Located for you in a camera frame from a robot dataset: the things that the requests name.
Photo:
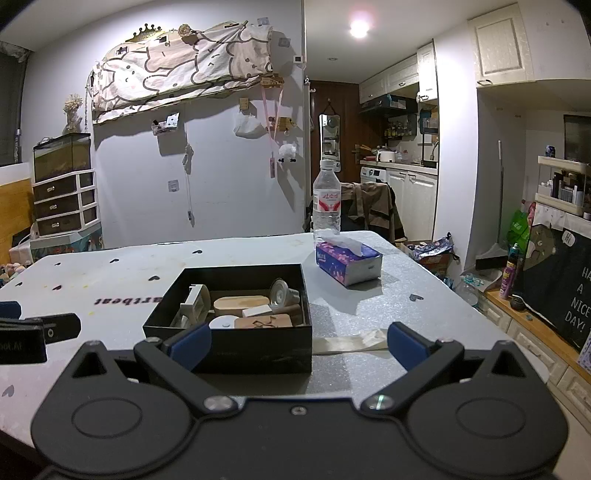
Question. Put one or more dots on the white kitchen base cabinet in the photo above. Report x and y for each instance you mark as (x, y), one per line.
(411, 203)

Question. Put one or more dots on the white storage rack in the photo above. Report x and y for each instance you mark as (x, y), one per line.
(563, 184)

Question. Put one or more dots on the teal patterned box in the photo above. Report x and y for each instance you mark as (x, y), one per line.
(69, 244)

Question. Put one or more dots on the black storage box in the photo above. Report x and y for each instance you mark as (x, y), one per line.
(258, 344)

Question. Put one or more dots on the gold crown ornament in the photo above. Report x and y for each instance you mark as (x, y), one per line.
(144, 33)

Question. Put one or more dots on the broom with dustpan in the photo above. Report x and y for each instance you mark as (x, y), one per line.
(491, 256)

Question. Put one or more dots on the green plastic bag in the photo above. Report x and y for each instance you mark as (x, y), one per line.
(519, 230)

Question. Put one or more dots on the grey plastic press mold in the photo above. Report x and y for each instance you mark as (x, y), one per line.
(194, 304)

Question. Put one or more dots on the dark window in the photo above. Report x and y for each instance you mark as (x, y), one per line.
(11, 101)

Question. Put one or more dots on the clear water bottle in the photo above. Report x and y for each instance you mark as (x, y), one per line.
(327, 217)

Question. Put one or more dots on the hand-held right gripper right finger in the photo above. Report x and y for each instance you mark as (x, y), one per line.
(408, 346)

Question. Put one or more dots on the white rectangular box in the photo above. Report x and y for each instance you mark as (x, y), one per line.
(256, 312)

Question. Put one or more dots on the clear round plastic case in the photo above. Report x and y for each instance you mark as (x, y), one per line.
(282, 293)

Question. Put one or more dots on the white plush sheep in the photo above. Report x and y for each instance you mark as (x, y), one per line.
(287, 152)

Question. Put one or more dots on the purple spray can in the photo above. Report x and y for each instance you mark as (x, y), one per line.
(509, 277)

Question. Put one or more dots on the pile of plush toys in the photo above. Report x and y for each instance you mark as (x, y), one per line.
(14, 274)

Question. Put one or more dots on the purple tissue pack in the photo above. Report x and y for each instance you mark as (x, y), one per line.
(351, 270)

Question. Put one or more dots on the pink ribbon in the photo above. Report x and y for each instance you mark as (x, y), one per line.
(272, 120)

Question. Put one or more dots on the cream paper strip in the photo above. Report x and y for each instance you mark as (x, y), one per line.
(351, 341)

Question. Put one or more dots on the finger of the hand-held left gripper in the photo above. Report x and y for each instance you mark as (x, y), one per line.
(62, 326)
(9, 309)

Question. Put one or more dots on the white plastic drawer unit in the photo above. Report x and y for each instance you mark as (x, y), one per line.
(64, 203)

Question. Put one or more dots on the white rice cooker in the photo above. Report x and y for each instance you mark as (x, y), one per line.
(386, 155)

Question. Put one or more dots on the white plastic bag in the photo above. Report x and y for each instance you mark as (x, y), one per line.
(248, 125)

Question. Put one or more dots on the small wall outlet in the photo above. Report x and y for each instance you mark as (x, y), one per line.
(172, 185)

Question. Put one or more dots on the bright ceiling lamp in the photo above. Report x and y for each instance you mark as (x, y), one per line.
(359, 27)

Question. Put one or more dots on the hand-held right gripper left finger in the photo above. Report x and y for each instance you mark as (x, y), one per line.
(191, 346)

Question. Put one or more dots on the glass aquarium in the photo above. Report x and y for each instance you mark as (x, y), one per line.
(62, 159)

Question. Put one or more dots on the black printed cloth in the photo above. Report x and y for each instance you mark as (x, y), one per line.
(558, 281)

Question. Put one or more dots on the purple printed bags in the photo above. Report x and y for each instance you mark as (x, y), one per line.
(431, 251)

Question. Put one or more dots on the dried flower bouquet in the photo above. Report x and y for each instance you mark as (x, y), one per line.
(72, 110)

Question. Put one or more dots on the white overhead cabinet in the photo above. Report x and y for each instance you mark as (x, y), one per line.
(508, 44)

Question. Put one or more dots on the white kitchen wall cabinets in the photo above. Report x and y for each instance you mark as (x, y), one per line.
(401, 74)

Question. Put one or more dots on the carved wooden block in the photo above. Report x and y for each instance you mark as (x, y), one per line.
(263, 321)

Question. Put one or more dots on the white washing machine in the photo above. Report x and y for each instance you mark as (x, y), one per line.
(374, 175)

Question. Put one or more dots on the printed blanket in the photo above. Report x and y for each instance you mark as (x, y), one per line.
(184, 64)

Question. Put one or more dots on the white base drawer cabinet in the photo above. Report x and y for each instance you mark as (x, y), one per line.
(535, 341)

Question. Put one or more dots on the chair with brown jacket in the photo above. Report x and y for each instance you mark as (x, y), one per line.
(369, 207)

